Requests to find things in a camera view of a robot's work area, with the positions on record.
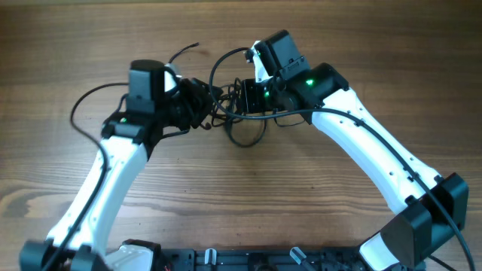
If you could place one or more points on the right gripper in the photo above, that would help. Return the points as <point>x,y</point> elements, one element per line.
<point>250,98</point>

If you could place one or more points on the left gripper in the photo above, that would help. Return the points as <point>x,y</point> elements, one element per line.
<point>200,101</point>

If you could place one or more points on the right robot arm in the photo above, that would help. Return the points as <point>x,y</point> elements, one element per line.
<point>428,209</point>

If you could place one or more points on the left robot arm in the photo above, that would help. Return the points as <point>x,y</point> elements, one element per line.
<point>159,104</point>

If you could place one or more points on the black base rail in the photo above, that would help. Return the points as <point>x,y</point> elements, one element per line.
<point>325,259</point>

